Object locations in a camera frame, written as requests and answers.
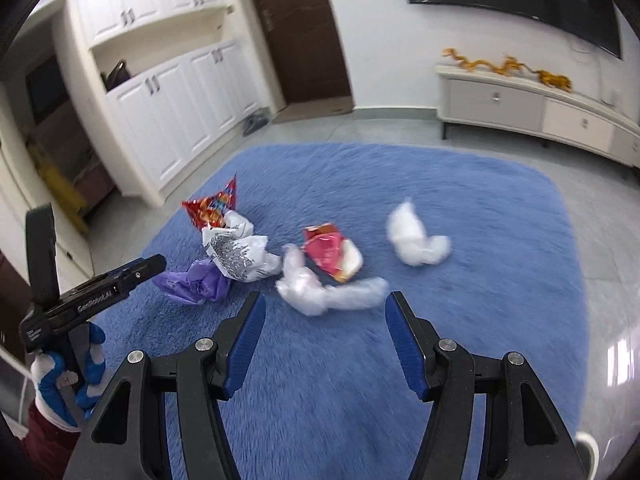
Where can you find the grey slipper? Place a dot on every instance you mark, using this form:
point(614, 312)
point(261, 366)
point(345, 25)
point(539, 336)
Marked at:
point(255, 122)

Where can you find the brown entrance door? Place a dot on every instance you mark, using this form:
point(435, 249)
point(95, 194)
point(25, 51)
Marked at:
point(305, 48)

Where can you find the golden dragon figurine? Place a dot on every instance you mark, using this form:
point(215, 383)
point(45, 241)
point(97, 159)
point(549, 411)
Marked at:
point(509, 66)

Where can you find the purple plastic bag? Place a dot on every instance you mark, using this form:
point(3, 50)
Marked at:
point(202, 282)

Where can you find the golden tiger figurine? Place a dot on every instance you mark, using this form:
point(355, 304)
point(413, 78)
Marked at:
point(556, 81)

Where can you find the left gloved hand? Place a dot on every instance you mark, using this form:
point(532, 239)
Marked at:
point(66, 398)

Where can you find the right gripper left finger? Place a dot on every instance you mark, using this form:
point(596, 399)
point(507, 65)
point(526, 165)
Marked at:
point(126, 436)

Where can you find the white wall cupboard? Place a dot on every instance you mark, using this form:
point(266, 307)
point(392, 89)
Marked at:
point(195, 75)

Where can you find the white printed plastic bag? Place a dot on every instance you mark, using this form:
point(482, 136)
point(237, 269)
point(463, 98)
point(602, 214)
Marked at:
point(238, 252)

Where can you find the white tv cabinet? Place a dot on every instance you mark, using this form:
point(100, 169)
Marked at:
point(519, 105)

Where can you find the white tissue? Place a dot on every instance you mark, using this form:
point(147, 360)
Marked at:
point(411, 243)

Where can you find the white round trash bin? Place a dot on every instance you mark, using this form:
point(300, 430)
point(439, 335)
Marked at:
point(588, 450)

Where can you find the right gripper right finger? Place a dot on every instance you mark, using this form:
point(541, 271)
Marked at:
point(524, 435)

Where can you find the black bag on shelf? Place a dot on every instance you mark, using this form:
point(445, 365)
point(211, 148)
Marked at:
point(117, 76)

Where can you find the clear white plastic bag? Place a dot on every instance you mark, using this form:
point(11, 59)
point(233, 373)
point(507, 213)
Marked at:
point(301, 288)

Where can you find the red chip bag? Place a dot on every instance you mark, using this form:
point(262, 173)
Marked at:
point(209, 211)

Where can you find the pink white snack wrapper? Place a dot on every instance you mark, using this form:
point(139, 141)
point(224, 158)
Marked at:
point(333, 253)

